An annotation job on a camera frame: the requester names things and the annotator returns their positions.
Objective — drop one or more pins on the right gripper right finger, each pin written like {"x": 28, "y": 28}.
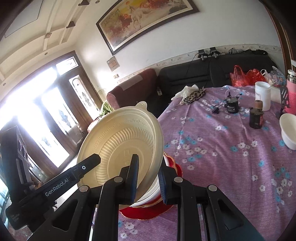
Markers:
{"x": 203, "y": 212}

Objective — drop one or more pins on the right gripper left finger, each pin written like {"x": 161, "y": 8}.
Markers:
{"x": 92, "y": 213}

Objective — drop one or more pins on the cream plastic bowl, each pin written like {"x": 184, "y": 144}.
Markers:
{"x": 116, "y": 137}

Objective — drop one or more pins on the white foam bowl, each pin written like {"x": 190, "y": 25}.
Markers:
{"x": 288, "y": 130}

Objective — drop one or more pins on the purple floral tablecloth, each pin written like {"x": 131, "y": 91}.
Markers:
{"x": 253, "y": 168}

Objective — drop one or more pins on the wooden glass door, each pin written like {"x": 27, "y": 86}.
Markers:
{"x": 53, "y": 108}

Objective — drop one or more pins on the green cloth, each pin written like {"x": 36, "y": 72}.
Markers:
{"x": 106, "y": 108}

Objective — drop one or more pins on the dark jar with cork lid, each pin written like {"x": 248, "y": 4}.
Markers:
{"x": 256, "y": 115}

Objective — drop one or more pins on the small black jar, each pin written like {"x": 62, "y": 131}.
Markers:
{"x": 231, "y": 103}

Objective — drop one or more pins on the leopard print pouch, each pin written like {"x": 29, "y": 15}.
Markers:
{"x": 193, "y": 96}

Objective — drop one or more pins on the pink sleeved thermos bottle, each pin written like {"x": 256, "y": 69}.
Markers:
{"x": 291, "y": 87}

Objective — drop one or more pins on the maroon armchair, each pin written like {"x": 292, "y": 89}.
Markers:
{"x": 141, "y": 87}

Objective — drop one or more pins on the black phone stand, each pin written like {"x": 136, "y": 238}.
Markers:
{"x": 284, "y": 101}

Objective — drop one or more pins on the white plastic jar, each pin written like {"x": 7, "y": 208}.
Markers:
{"x": 263, "y": 93}

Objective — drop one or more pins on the red plastic bag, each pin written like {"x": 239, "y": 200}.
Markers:
{"x": 240, "y": 79}

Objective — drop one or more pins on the black leather sofa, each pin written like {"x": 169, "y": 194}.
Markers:
{"x": 210, "y": 72}

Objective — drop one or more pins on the framed horse painting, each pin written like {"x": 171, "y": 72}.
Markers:
{"x": 126, "y": 21}

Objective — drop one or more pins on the black cable clip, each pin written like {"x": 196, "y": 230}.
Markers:
{"x": 216, "y": 109}

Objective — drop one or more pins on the small wall plaque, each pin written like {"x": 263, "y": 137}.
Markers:
{"x": 113, "y": 63}

